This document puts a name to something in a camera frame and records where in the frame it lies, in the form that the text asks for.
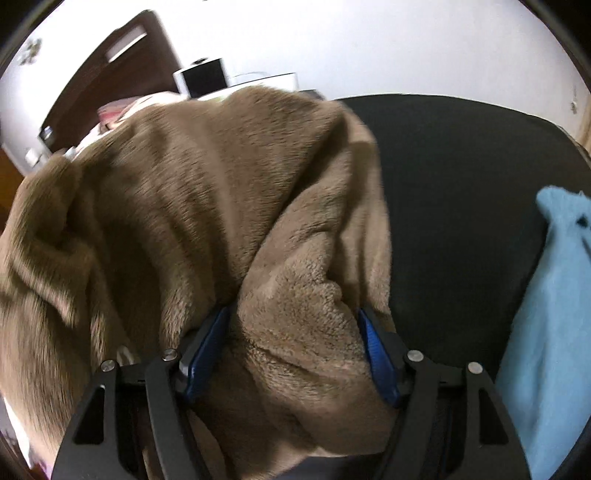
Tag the wall lamp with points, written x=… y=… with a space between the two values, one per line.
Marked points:
x=31 y=50

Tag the brown fleece garment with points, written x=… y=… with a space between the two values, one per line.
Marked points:
x=184 y=207

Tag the blue fleece towel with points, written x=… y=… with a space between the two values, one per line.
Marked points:
x=554 y=346

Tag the white tablet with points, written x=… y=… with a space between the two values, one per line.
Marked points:
x=205 y=78

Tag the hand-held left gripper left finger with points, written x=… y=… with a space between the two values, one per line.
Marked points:
x=207 y=355

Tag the photo frame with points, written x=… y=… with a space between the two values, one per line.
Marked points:
x=277 y=82

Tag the pink striped pillow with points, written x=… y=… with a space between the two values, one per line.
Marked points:
x=115 y=113

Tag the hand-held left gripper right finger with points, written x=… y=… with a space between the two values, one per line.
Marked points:
x=378 y=360

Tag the dark wooden headboard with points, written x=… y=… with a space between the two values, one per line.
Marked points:
x=138 y=69

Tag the black sheet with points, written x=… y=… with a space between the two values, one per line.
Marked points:
x=461 y=207

